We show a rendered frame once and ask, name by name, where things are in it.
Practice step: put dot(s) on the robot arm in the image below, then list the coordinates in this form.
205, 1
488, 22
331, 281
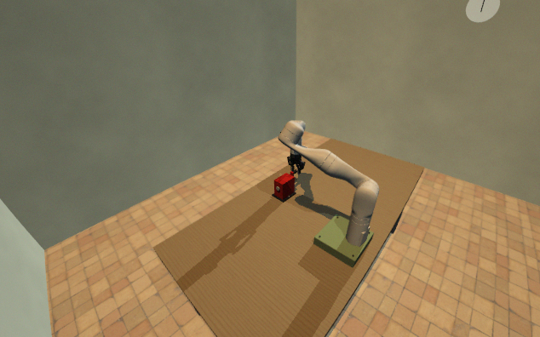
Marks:
365, 196

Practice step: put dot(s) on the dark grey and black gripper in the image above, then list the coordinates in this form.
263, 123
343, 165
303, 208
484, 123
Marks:
297, 159

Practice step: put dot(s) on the red block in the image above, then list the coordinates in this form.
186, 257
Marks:
284, 186

